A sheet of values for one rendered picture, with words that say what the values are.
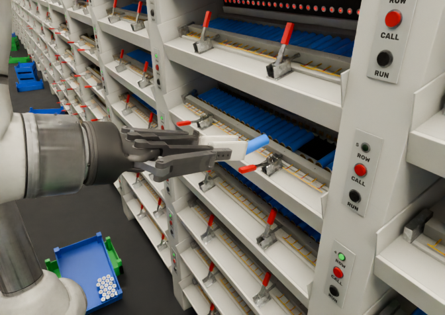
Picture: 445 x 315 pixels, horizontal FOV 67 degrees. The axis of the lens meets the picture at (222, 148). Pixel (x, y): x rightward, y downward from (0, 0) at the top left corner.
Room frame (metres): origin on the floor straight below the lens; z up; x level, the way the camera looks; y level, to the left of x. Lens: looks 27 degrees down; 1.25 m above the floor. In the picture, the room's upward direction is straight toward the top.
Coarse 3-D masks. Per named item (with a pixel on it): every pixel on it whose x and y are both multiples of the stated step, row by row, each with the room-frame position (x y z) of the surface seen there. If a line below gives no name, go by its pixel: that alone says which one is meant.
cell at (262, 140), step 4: (260, 136) 0.49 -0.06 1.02; (264, 136) 0.49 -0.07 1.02; (252, 140) 0.48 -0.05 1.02; (256, 140) 0.48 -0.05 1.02; (260, 140) 0.48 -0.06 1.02; (264, 140) 0.48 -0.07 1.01; (268, 140) 0.49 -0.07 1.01; (248, 144) 0.47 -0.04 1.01; (252, 144) 0.47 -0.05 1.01; (256, 144) 0.47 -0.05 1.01; (260, 144) 0.48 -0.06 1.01; (264, 144) 0.48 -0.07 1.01; (248, 148) 0.47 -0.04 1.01; (252, 148) 0.47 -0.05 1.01; (256, 148) 0.47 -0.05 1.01; (248, 152) 0.47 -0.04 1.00
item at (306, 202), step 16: (208, 80) 1.01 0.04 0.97; (176, 96) 0.95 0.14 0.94; (176, 112) 0.91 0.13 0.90; (192, 112) 0.89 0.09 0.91; (192, 128) 0.82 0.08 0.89; (208, 128) 0.79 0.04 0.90; (304, 128) 0.70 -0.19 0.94; (240, 160) 0.63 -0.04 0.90; (256, 160) 0.62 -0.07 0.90; (272, 160) 0.61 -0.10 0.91; (256, 176) 0.58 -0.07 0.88; (272, 176) 0.56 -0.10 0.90; (288, 176) 0.55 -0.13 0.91; (272, 192) 0.55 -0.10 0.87; (288, 192) 0.51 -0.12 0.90; (304, 192) 0.50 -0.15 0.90; (320, 192) 0.49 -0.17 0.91; (288, 208) 0.51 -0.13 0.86; (304, 208) 0.47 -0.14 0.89; (320, 208) 0.46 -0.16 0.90; (320, 224) 0.44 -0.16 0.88
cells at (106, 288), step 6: (108, 276) 1.03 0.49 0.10; (102, 282) 1.00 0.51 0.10; (108, 282) 1.01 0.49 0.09; (102, 288) 0.98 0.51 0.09; (108, 288) 0.99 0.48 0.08; (114, 288) 0.99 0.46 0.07; (102, 294) 0.96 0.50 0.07; (108, 294) 0.96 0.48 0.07; (114, 294) 0.97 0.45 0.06; (102, 300) 0.94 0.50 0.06
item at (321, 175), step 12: (192, 96) 0.94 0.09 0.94; (204, 108) 0.85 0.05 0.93; (228, 120) 0.76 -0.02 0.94; (240, 132) 0.71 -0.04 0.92; (252, 132) 0.69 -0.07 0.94; (276, 144) 0.62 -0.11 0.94; (264, 156) 0.61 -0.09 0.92; (288, 156) 0.58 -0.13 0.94; (300, 156) 0.57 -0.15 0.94; (300, 168) 0.55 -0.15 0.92; (312, 168) 0.53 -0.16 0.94; (324, 180) 0.50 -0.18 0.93
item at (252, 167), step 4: (268, 160) 0.57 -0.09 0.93; (252, 164) 0.56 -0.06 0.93; (260, 164) 0.56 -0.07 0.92; (264, 164) 0.57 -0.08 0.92; (268, 164) 0.57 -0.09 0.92; (240, 168) 0.54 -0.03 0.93; (244, 168) 0.54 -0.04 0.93; (248, 168) 0.54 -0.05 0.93; (252, 168) 0.54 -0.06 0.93; (256, 168) 0.55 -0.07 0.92; (240, 172) 0.53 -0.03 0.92; (244, 172) 0.53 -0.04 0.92
